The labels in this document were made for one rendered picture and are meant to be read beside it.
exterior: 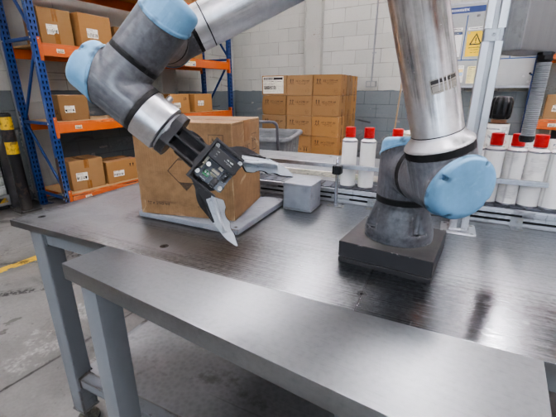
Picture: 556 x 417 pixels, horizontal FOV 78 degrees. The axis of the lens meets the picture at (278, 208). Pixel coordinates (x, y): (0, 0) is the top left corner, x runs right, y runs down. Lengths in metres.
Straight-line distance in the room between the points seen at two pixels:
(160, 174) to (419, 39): 0.74
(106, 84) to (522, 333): 0.73
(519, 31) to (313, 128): 3.73
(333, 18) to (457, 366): 5.86
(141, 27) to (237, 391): 1.13
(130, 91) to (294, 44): 5.96
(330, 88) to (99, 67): 4.05
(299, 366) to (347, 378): 0.07
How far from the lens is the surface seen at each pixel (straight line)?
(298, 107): 4.65
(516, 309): 0.77
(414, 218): 0.79
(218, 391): 1.35
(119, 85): 0.55
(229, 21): 0.67
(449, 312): 0.70
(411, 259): 0.75
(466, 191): 0.65
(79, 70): 0.56
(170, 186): 1.03
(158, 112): 0.53
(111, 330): 0.96
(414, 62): 0.61
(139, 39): 0.54
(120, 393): 1.08
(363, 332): 0.61
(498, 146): 1.18
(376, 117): 5.83
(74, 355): 1.49
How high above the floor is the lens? 1.20
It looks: 19 degrees down
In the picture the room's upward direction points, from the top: straight up
